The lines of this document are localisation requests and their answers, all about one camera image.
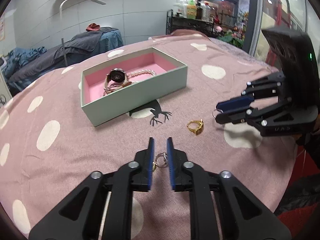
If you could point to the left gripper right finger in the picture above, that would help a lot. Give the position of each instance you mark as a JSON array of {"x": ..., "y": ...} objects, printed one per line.
[{"x": 221, "y": 207}]

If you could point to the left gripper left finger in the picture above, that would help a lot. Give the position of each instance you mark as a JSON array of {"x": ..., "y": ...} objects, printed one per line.
[{"x": 100, "y": 207}]

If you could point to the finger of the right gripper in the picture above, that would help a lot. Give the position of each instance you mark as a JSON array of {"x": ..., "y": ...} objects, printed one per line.
[
  {"x": 234, "y": 104},
  {"x": 235, "y": 116}
]

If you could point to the white box pink lining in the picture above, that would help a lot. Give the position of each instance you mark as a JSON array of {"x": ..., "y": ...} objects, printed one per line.
[{"x": 156, "y": 74}]

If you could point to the pink polka dot bedspread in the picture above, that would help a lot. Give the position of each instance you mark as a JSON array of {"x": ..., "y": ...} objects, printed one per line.
[{"x": 49, "y": 146}]

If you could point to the black trolley rack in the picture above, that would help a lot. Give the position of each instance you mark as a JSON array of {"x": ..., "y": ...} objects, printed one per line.
[{"x": 174, "y": 23}]

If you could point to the green lotion bottle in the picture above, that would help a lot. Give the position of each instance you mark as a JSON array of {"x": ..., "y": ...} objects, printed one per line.
[{"x": 191, "y": 9}]

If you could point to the rose gold watch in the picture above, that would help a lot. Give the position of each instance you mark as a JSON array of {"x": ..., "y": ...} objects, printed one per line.
[{"x": 116, "y": 79}]

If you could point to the white beauty machine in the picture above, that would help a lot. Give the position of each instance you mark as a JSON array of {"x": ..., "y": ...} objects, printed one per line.
[{"x": 5, "y": 95}]

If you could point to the dark grey towel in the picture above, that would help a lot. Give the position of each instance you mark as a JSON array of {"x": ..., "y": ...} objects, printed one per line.
[{"x": 70, "y": 50}]

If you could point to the red cloth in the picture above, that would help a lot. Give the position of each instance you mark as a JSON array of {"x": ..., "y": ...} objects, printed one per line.
[{"x": 93, "y": 27}]

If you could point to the blue massage bed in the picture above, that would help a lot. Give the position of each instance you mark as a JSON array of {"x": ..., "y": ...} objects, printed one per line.
[{"x": 65, "y": 52}]

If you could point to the blue crumpled blanket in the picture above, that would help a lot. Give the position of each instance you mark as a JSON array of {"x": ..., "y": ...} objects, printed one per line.
[{"x": 18, "y": 58}]

